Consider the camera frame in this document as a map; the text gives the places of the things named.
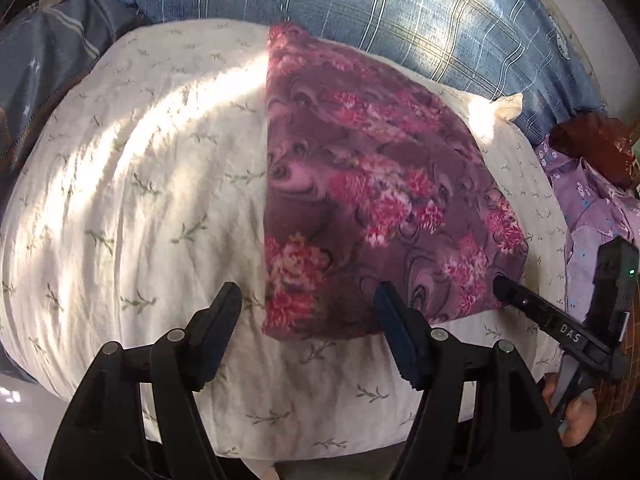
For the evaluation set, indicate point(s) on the dark red-brown cloth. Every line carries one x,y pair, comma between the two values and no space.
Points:
600,142

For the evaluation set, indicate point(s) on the person's right hand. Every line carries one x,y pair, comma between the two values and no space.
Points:
577,417

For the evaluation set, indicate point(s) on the blue plaid pillow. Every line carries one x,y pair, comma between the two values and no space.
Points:
380,15

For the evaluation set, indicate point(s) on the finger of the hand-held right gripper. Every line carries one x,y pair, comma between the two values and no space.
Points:
517,299

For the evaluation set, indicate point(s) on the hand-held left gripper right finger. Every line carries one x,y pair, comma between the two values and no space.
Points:
397,330

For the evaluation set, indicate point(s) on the blue striped bed sheet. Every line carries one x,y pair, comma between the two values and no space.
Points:
55,60

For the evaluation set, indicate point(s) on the purple floral garment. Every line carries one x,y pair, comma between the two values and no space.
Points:
360,185

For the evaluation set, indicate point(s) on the lilac floral garment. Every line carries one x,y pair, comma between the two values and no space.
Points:
592,210

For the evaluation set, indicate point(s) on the cream leaf print pillow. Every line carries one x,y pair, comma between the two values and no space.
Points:
150,200

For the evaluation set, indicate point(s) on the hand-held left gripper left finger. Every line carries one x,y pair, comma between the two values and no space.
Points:
220,342

